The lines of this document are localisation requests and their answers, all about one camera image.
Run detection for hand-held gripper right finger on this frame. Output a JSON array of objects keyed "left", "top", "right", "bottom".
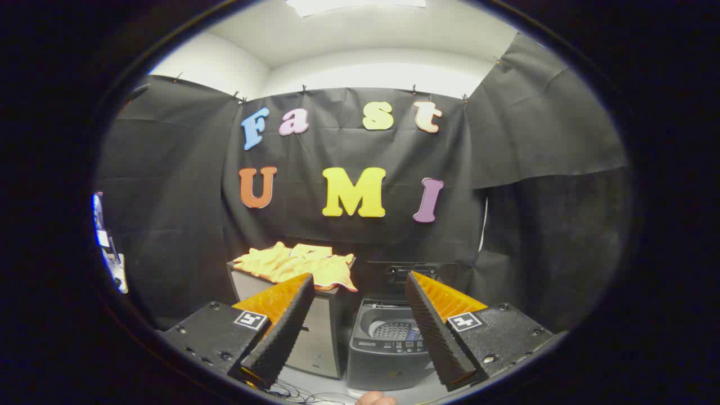
[{"left": 405, "top": 271, "right": 569, "bottom": 393}]

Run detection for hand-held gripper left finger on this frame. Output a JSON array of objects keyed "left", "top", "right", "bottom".
[{"left": 160, "top": 273, "right": 316, "bottom": 390}]

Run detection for grey washing machine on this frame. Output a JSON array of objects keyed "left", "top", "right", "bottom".
[{"left": 346, "top": 297, "right": 437, "bottom": 392}]

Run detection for orange garment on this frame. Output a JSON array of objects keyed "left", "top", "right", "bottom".
[{"left": 232, "top": 242, "right": 358, "bottom": 293}]

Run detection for grey cabinet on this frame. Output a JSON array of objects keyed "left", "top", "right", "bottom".
[{"left": 227, "top": 259, "right": 361, "bottom": 379}]

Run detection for white and blue equipment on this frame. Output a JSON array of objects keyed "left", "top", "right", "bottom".
[{"left": 92, "top": 191, "right": 129, "bottom": 294}]

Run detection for black floor cables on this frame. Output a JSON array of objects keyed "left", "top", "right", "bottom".
[{"left": 264, "top": 377, "right": 361, "bottom": 405}]

